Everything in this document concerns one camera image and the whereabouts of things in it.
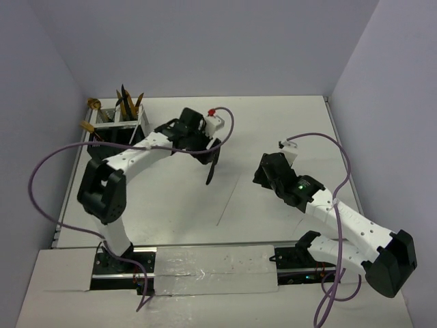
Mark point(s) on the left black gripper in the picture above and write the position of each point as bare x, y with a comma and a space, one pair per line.
205, 139

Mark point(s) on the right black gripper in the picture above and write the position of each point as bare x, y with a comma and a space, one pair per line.
261, 177

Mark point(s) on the clear glass straw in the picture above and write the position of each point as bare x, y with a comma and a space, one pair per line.
135, 130
228, 200

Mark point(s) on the black serrated knife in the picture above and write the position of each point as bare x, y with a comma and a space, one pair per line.
123, 89

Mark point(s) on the gold knife green handle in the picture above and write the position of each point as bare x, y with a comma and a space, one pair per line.
120, 104

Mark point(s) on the gold spoon green handle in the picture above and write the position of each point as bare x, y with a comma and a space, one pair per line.
95, 104

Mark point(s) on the gold fork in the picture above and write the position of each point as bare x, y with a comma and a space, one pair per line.
90, 129

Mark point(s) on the gold knife black handle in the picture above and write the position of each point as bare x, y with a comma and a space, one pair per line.
129, 106

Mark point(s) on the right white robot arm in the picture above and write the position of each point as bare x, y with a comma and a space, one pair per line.
386, 259

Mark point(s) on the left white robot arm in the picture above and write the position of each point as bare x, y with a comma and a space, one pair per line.
103, 189

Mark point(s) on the black utensil caddy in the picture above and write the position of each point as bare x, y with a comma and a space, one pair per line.
117, 135

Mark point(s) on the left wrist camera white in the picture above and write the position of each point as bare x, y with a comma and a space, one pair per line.
213, 123

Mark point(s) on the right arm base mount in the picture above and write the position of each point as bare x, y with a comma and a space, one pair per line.
294, 269

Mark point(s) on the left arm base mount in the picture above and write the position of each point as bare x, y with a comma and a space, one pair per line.
111, 274

